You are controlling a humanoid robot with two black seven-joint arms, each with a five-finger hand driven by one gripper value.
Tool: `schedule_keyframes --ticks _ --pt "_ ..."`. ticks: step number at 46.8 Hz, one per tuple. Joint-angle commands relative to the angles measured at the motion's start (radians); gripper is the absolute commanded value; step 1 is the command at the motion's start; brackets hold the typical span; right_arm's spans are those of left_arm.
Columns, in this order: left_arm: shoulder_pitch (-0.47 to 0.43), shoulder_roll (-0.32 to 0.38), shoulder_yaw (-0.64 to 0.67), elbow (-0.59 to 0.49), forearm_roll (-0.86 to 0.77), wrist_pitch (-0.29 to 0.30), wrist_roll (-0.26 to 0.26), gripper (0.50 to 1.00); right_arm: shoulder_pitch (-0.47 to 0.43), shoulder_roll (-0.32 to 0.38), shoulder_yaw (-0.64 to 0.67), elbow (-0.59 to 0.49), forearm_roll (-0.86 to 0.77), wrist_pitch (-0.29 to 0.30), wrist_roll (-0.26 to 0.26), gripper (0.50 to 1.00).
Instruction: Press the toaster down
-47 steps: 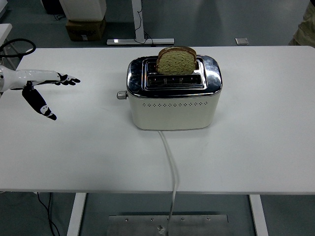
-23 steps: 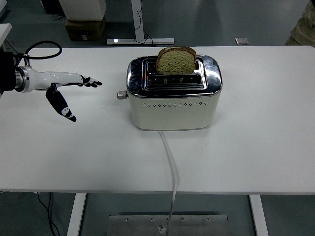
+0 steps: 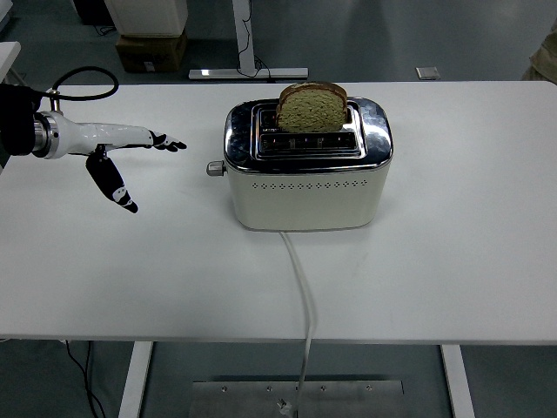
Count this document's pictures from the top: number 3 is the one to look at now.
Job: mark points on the robot hand, white shell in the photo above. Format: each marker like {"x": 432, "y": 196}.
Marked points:
{"x": 87, "y": 137}

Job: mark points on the silver toaster lever knob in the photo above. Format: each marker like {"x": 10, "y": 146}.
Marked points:
{"x": 214, "y": 168}

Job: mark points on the cream and chrome toaster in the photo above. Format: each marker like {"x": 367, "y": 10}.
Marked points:
{"x": 304, "y": 204}

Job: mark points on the brown cardboard box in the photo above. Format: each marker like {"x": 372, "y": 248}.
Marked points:
{"x": 152, "y": 52}

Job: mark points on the white side table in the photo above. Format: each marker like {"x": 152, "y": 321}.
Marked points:
{"x": 8, "y": 54}

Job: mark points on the black box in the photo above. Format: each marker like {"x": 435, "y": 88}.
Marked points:
{"x": 93, "y": 11}

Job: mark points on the white cabinet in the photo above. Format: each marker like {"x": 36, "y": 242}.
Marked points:
{"x": 148, "y": 17}

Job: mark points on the white T-shaped desk leg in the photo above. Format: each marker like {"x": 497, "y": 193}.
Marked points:
{"x": 238, "y": 43}

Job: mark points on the brown bread slice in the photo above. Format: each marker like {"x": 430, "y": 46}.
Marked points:
{"x": 311, "y": 113}

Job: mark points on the white table leg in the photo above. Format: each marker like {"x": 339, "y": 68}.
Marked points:
{"x": 135, "y": 379}
{"x": 457, "y": 383}

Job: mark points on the white power plug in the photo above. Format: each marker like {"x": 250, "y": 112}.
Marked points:
{"x": 283, "y": 406}

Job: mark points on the grey floor plate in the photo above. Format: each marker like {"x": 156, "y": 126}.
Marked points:
{"x": 427, "y": 72}

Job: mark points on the grey metal plate with screws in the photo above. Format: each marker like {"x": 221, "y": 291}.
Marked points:
{"x": 348, "y": 400}

